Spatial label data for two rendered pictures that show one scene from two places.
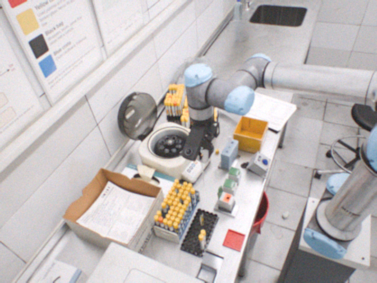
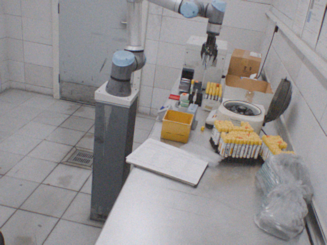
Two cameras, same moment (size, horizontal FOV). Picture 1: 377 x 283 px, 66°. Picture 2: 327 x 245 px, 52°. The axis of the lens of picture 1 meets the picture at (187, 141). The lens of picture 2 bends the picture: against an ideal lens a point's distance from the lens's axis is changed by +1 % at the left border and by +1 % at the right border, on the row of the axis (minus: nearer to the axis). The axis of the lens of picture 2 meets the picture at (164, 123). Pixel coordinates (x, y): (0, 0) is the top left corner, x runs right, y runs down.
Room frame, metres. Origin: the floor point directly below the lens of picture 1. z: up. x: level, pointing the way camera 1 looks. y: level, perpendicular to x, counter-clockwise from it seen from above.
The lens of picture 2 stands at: (2.25, -0.91, 1.61)
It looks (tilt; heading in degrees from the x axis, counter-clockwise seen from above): 25 degrees down; 157
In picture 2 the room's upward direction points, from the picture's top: 9 degrees clockwise
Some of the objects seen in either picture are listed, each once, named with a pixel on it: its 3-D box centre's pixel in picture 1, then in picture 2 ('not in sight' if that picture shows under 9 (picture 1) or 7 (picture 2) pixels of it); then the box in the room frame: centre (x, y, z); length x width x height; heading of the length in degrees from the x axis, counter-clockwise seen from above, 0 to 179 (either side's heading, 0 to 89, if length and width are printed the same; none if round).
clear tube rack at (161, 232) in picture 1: (178, 212); (211, 99); (0.60, 0.07, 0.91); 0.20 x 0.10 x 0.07; 151
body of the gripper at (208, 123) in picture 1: (203, 127); (210, 43); (0.68, -0.06, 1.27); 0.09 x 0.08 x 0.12; 144
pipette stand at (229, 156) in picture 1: (229, 154); (190, 115); (0.85, -0.18, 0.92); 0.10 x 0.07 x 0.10; 146
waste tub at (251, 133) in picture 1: (250, 135); (177, 126); (0.95, -0.30, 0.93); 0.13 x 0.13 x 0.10; 60
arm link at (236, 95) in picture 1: (233, 94); (197, 8); (0.62, -0.14, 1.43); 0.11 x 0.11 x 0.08; 48
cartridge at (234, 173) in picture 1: (234, 176); (182, 110); (0.74, -0.18, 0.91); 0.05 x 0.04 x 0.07; 61
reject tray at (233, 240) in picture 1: (234, 240); (174, 96); (0.48, -0.12, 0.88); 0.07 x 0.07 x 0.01; 61
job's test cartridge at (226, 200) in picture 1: (226, 202); (184, 99); (0.61, -0.12, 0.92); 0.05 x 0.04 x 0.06; 59
